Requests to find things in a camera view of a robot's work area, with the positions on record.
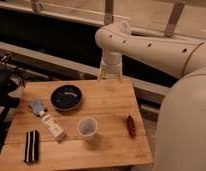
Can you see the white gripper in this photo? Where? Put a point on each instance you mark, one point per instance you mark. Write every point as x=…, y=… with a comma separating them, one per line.
x=111, y=63

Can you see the dark ceramic bowl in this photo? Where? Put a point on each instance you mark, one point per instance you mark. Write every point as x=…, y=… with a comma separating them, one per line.
x=66, y=97

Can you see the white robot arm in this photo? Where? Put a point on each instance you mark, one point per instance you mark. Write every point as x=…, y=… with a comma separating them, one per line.
x=180, y=143

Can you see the dark red small object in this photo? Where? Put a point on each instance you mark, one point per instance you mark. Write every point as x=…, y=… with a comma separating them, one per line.
x=131, y=127

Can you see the white tube with blue cap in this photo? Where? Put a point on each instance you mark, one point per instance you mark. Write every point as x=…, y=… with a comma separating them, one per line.
x=49, y=122

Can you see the black equipment with cables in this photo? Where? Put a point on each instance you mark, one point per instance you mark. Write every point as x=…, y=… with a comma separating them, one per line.
x=12, y=86

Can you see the metal railing frame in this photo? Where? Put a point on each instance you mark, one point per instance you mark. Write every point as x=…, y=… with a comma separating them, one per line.
x=157, y=17

